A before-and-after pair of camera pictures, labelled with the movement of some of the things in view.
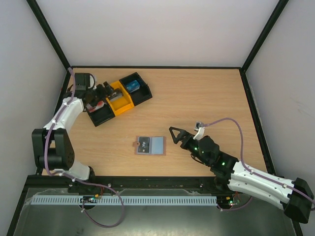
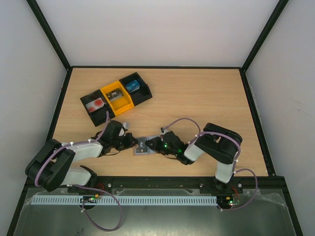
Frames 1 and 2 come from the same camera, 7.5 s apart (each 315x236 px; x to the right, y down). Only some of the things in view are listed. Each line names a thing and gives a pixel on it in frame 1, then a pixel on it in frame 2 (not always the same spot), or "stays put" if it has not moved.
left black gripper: (104, 95) to (129, 143)
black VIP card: (144, 146) stays put
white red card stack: (98, 105) stays put
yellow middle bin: (121, 104) stays put
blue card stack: (133, 86) stays put
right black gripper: (184, 138) to (158, 144)
